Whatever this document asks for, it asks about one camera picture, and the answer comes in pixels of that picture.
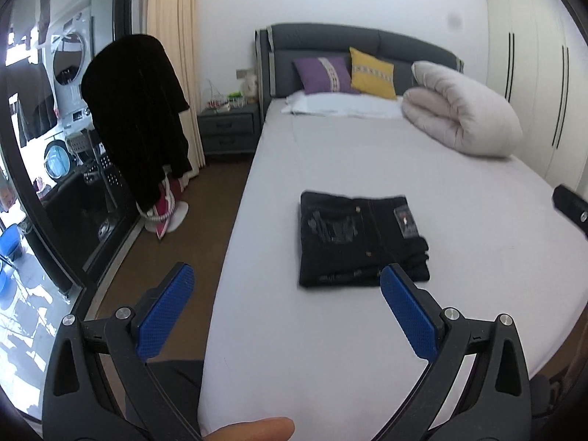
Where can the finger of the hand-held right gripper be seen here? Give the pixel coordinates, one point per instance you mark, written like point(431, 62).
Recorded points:
point(569, 206)

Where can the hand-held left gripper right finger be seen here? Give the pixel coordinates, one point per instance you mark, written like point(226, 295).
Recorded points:
point(409, 317)

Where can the purple cushion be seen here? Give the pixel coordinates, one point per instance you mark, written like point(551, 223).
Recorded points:
point(324, 76)

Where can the white pillow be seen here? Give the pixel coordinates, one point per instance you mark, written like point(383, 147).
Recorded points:
point(340, 103)

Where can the white figurine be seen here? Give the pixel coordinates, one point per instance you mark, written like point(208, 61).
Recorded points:
point(250, 88)

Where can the pink and white cloth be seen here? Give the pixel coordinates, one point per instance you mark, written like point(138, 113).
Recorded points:
point(165, 211)

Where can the white wardrobe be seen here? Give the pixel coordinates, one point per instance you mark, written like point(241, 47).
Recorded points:
point(533, 78)

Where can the white washing machine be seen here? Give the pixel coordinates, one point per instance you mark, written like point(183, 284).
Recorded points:
point(57, 156)

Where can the yellow cushion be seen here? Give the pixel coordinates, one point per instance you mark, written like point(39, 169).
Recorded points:
point(372, 73)

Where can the white sheeted bed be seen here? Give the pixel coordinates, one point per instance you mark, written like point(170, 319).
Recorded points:
point(321, 353)

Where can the black hanging coat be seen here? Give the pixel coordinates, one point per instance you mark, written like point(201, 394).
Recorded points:
point(133, 115)

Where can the rolled white duvet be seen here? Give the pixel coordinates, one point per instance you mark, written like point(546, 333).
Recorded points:
point(464, 115)

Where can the dark denim pants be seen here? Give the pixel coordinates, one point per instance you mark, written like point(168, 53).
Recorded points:
point(349, 239)

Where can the grey padded headboard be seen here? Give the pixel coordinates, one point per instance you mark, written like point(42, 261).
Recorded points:
point(321, 39)

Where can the white dryer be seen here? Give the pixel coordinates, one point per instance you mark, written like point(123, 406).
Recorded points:
point(71, 59)

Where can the wall socket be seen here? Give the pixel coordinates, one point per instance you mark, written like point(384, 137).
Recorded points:
point(245, 72)

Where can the black sliding door frame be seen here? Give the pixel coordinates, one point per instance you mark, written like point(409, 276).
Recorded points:
point(124, 9)

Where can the beige curtain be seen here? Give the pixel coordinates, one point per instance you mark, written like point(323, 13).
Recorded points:
point(174, 9)

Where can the person's left hand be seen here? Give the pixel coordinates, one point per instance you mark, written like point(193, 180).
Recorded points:
point(248, 429)

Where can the grey nightstand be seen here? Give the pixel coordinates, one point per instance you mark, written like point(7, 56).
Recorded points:
point(227, 128)

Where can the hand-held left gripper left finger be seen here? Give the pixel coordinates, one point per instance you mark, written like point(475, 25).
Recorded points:
point(165, 312)

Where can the blue basin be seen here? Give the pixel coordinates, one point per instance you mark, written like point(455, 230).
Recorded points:
point(9, 241)

